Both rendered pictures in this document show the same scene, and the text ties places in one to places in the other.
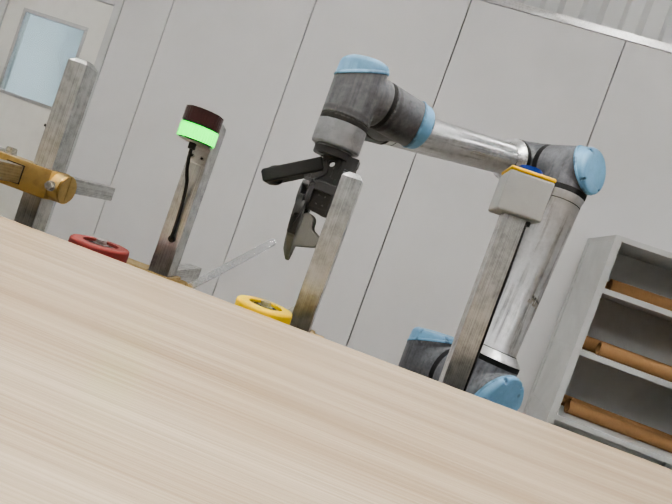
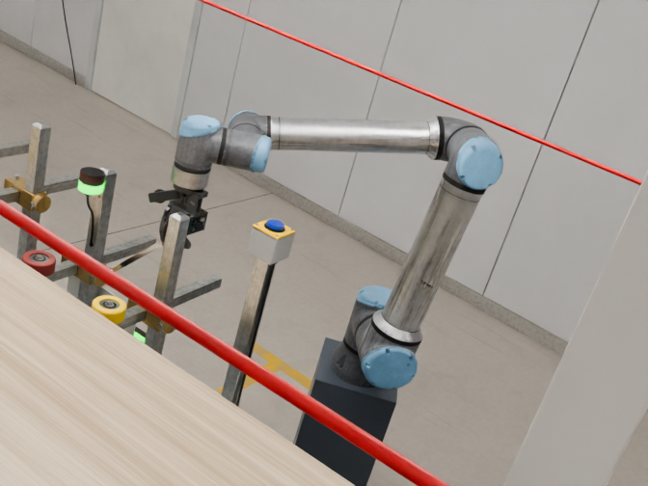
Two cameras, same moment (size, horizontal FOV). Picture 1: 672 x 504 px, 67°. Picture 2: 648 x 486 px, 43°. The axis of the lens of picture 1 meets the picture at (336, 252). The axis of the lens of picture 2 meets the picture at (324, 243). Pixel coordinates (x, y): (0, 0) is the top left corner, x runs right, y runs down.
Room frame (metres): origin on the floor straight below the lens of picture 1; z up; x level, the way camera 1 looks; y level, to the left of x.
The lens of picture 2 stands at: (-0.68, -0.98, 1.98)
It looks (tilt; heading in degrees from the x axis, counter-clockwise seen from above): 25 degrees down; 22
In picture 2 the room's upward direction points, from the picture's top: 16 degrees clockwise
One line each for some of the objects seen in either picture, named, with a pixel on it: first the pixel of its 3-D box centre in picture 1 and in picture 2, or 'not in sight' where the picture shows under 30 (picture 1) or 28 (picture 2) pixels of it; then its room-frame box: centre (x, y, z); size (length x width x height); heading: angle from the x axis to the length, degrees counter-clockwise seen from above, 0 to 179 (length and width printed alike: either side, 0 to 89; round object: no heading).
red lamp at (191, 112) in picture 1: (203, 119); (92, 175); (0.81, 0.27, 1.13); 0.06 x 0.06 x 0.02
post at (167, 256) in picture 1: (168, 255); (94, 252); (0.85, 0.26, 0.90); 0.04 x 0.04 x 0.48; 85
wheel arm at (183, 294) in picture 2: not in sight; (163, 304); (0.89, 0.05, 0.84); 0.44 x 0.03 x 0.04; 175
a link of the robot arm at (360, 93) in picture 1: (356, 94); (198, 143); (0.92, 0.06, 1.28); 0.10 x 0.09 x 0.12; 125
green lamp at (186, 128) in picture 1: (197, 134); (91, 185); (0.81, 0.27, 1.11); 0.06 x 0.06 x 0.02
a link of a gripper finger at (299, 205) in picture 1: (299, 209); (168, 226); (0.90, 0.08, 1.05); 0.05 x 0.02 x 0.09; 175
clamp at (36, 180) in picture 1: (32, 177); (27, 195); (0.87, 0.54, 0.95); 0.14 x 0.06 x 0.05; 85
